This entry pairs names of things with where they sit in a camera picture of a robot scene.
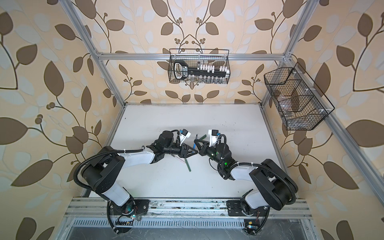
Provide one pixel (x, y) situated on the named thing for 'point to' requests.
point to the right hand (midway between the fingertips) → (195, 142)
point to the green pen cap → (203, 137)
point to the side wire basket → (301, 103)
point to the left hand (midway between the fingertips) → (196, 151)
